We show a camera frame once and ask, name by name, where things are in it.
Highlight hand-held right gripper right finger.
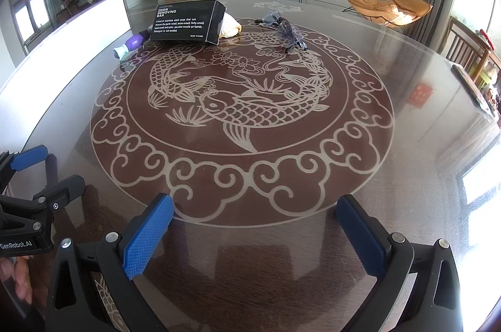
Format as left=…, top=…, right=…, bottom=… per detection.
left=336, top=194, right=462, bottom=332

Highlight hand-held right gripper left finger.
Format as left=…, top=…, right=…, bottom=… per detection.
left=45, top=193, right=175, bottom=332

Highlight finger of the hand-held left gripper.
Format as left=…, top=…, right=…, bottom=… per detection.
left=0, top=175, right=86, bottom=225
left=0, top=145, right=49, bottom=182

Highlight round patterned glass desktop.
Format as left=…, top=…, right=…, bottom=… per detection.
left=0, top=0, right=501, bottom=332

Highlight person's left hand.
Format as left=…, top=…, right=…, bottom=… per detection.
left=0, top=257, right=34, bottom=305

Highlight white board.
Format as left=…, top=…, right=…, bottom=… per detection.
left=0, top=0, right=132, bottom=110

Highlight black printed box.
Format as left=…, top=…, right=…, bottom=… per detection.
left=150, top=0, right=227, bottom=45

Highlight clear safety glasses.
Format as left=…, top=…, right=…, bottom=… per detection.
left=274, top=19, right=311, bottom=54
left=254, top=11, right=291, bottom=28

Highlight dark wooden chair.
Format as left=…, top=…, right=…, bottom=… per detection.
left=446, top=17, right=492, bottom=83

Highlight orange lounge chair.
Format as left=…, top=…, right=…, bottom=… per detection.
left=344, top=0, right=433, bottom=28

